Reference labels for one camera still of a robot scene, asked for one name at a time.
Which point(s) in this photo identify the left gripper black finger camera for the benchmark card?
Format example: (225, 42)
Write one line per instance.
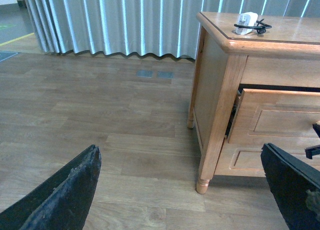
(312, 151)
(62, 202)
(295, 186)
(316, 128)

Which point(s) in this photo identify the wooden drawer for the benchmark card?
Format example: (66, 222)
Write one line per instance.
(245, 160)
(282, 117)

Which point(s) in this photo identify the right metal floor socket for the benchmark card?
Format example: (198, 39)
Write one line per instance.
(165, 74)

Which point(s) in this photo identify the light wooden nightstand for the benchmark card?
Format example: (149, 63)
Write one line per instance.
(285, 58)

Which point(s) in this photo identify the left metal floor socket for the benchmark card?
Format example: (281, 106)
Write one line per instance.
(144, 73)

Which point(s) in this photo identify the grey pleated curtain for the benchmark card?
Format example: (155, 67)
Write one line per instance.
(159, 27)

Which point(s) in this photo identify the metal floor socket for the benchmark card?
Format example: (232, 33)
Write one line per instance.
(144, 73)
(165, 74)

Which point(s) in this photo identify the white charger block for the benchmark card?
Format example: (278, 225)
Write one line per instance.
(247, 19)

